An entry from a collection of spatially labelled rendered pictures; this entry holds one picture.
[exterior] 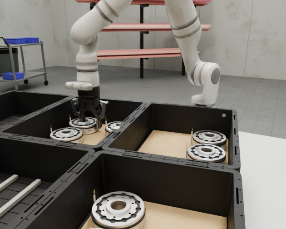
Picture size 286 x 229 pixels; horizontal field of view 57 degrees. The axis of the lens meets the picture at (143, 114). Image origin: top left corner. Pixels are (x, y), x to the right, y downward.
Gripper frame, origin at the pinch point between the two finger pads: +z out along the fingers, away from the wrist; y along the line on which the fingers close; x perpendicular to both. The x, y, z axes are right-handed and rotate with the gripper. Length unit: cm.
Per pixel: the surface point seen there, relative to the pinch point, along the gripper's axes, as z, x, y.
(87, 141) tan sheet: 2.5, 8.4, -3.1
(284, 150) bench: 15, -34, -70
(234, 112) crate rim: -7.7, -5.3, -47.9
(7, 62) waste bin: 45, -392, 423
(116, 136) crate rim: -7.2, 22.3, -19.7
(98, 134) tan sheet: 2.4, 2.5, -4.1
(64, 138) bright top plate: -0.7, 15.2, 0.6
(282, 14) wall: -57, -593, -143
